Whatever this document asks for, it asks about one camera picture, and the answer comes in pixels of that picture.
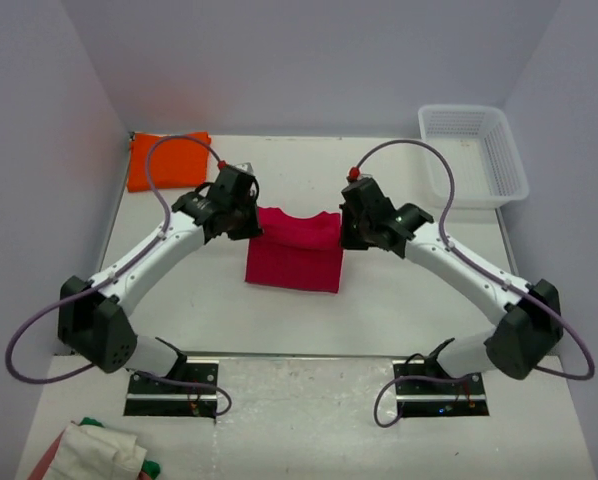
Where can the cream white cloth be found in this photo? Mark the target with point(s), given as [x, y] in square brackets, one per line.
[92, 452]

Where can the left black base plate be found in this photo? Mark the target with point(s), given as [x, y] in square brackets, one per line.
[149, 398]

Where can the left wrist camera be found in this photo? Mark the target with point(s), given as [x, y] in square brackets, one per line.
[244, 167]

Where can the pink cloth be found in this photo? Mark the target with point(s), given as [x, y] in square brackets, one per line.
[46, 459]

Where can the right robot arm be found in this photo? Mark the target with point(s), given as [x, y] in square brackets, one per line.
[523, 328]

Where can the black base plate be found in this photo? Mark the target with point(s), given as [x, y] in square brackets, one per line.
[149, 398]
[426, 399]

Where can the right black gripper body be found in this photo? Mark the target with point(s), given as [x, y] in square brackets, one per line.
[355, 231]

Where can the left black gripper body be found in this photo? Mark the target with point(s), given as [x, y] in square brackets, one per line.
[244, 223]

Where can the white plastic basket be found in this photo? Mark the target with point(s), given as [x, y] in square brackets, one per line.
[480, 149]

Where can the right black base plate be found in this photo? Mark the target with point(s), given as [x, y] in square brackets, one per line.
[426, 399]

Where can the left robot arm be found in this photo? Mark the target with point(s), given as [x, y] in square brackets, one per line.
[94, 317]

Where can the magenta t shirt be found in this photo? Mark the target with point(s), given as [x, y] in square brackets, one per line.
[296, 253]

